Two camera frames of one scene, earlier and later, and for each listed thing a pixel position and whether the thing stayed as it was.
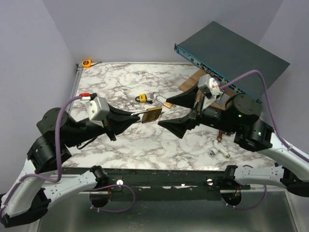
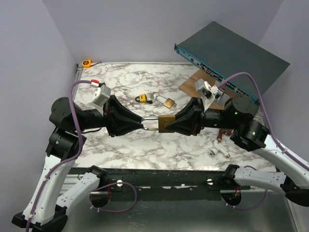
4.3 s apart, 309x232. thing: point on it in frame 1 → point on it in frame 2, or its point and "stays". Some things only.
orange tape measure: (87, 63) stays
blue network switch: (225, 56) stays
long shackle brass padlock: (166, 104) stays
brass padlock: (150, 114) → (163, 121)
